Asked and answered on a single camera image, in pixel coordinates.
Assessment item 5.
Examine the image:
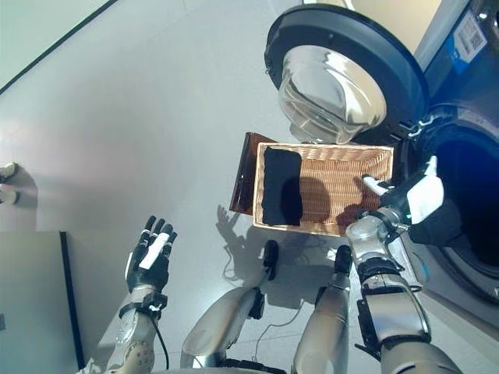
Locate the white appliance enclosure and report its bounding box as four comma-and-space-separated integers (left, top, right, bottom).
412, 0, 475, 65

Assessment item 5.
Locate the black white robot left hand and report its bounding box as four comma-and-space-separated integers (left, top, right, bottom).
125, 213, 179, 291

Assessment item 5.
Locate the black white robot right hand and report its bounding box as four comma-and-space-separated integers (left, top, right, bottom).
360, 155, 445, 226

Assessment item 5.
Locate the grey front-load washing machine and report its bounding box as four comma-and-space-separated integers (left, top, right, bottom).
389, 0, 499, 309

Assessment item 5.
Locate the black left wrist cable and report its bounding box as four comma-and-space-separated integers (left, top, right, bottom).
149, 309, 171, 369

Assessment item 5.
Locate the rectangular wicker laundry basket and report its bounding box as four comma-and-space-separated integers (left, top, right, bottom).
252, 142, 395, 237

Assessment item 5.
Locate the long black garment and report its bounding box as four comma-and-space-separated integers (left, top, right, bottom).
261, 146, 304, 227

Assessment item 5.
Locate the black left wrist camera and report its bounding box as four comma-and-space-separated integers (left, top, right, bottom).
146, 294, 168, 312

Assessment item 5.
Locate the brown acrylic stand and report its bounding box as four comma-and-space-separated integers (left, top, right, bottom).
228, 132, 281, 215

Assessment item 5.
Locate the thin floor cable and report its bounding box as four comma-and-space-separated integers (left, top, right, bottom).
221, 241, 245, 281

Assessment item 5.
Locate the blue white label sticker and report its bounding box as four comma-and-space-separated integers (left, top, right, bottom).
448, 10, 488, 73

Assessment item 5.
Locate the round glass washer door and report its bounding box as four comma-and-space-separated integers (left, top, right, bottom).
264, 3, 430, 145

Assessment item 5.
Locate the grey flat board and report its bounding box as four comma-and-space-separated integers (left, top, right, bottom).
0, 230, 85, 374

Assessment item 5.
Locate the black object at left edge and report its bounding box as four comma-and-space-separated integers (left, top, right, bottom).
182, 239, 280, 369

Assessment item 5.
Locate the silver robot right leg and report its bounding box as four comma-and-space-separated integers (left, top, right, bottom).
292, 244, 354, 374

